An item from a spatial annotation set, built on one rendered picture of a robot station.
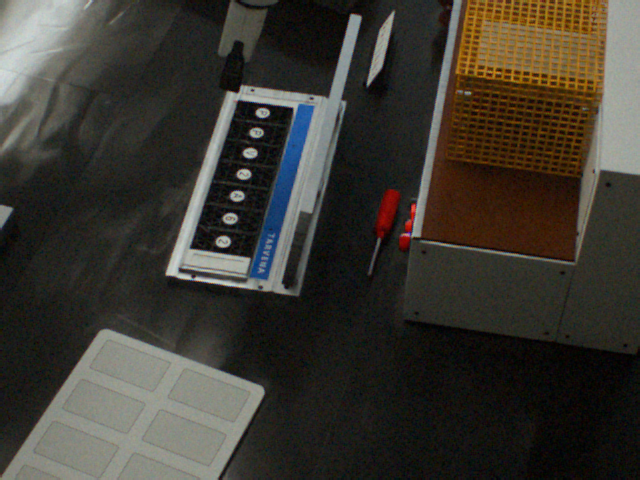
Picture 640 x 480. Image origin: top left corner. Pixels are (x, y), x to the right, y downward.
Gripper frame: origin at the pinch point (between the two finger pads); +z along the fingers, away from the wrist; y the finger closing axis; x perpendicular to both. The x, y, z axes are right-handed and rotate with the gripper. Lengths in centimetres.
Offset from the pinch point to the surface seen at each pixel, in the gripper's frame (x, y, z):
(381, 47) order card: 22.0, -34.2, 17.5
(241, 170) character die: 4.6, -0.6, 22.2
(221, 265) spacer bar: 6.0, 19.7, 22.0
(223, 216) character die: 4.1, 9.8, 22.4
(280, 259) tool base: 14.5, 16.0, 21.3
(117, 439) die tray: -1, 52, 26
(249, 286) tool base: 11.0, 21.9, 22.3
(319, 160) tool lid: 15.7, 12.1, 1.8
